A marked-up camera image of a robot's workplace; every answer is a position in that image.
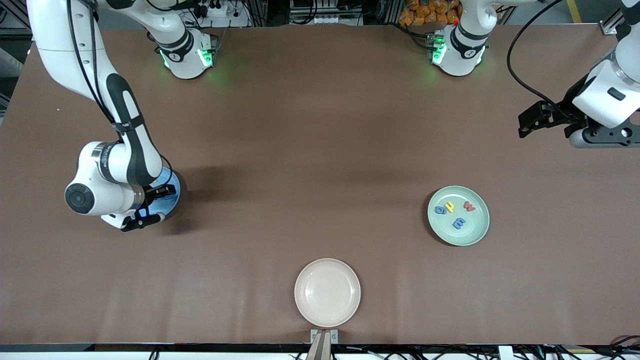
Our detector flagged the blue plate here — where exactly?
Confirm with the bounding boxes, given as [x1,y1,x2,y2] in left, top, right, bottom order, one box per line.
[142,167,181,222]

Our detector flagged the green plate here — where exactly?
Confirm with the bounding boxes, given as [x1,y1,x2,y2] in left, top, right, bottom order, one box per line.
[427,185,491,247]

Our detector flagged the beige plate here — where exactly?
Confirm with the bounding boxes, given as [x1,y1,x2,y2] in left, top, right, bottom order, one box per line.
[294,258,362,329]

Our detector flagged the black table edge profile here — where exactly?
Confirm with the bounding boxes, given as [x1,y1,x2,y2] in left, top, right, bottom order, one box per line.
[0,343,640,354]

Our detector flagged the orange items bag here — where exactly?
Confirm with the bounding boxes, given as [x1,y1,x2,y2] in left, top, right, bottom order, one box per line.
[398,0,462,27]

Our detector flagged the brown table cover sheet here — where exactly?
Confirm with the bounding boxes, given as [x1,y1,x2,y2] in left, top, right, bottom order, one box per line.
[0,24,640,346]

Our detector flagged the white power strip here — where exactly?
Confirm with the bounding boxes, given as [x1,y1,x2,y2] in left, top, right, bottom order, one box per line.
[197,0,251,28]

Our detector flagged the equipment rack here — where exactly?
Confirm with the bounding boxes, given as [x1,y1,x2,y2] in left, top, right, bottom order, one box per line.
[289,0,364,26]

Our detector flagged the aluminium frame post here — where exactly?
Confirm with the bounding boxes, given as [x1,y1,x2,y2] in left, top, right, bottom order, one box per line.
[599,9,626,36]
[0,0,33,42]

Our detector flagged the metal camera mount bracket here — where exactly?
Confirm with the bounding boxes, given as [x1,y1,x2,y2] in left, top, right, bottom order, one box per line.
[310,328,339,360]

